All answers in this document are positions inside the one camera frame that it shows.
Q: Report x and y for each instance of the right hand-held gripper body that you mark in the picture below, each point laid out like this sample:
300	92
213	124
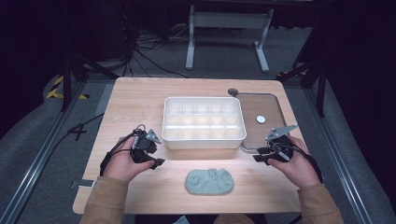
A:
281	146

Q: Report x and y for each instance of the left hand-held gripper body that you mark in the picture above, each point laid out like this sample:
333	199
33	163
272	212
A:
143	145

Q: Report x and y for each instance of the white compartment storage box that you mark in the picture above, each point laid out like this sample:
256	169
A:
202	123

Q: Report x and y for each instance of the grey-green sock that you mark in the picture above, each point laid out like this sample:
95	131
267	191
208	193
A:
209	183

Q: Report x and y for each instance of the person's right hand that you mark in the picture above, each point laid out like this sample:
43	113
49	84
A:
297	168

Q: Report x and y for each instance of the person's left hand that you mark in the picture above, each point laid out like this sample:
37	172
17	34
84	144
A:
120	165

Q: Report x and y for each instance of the white round disc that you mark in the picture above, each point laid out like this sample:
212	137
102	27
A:
261	119

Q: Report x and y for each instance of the clear plastic box lid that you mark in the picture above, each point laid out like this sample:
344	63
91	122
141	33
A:
264	105

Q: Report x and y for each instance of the grey tape piece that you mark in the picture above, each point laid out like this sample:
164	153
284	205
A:
83	183

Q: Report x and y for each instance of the black tripod stand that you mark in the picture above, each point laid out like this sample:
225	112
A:
320	84
67	84

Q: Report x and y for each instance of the yellow and black floor tape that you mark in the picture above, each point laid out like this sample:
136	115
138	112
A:
57	90

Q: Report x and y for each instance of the white metal stand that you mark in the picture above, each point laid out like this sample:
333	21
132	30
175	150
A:
229	20

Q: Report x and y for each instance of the aluminium floor rail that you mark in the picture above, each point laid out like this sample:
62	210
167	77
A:
37	158
339	161

